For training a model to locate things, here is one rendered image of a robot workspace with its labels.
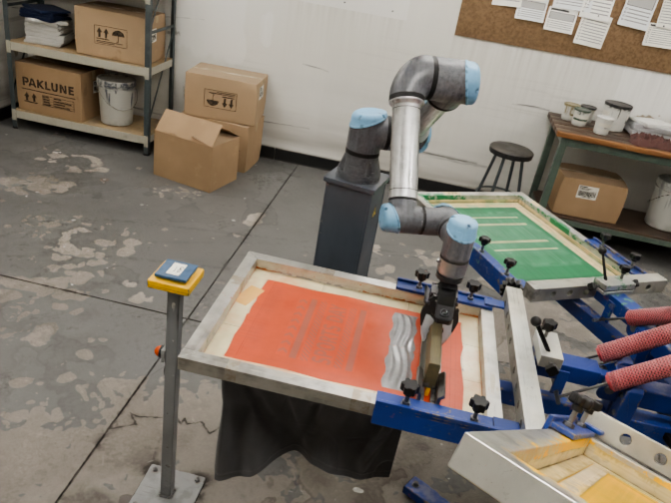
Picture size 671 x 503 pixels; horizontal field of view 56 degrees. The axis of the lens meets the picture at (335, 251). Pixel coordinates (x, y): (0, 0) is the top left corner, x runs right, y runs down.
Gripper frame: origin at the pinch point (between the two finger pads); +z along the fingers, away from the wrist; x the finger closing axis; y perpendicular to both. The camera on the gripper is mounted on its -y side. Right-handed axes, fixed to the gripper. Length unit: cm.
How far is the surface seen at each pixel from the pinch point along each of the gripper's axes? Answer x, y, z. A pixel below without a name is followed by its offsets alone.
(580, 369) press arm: -38.2, -2.5, -2.9
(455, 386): -7.5, -10.5, 5.4
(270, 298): 47.9, 10.3, 5.0
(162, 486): 79, 12, 95
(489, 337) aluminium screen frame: -16.3, 10.6, 1.7
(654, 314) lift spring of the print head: -61, 23, -10
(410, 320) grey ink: 6.1, 14.8, 4.5
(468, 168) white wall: -33, 381, 68
